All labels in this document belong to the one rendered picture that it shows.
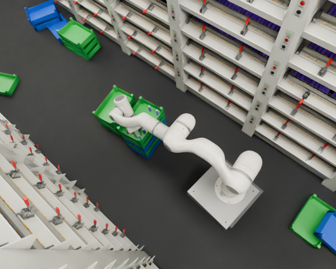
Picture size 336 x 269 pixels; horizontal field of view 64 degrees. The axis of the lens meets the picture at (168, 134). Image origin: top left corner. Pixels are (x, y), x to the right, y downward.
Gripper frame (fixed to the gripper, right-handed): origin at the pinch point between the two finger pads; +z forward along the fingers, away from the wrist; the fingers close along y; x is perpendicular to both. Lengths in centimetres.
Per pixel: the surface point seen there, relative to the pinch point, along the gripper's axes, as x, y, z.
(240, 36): -28, 71, -49
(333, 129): -66, 100, 11
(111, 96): 58, -5, -2
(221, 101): 13, 72, 20
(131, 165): 13.6, -15.9, 37.2
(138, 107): 23.8, 9.8, -3.4
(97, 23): 136, 16, -38
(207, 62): 8, 65, -22
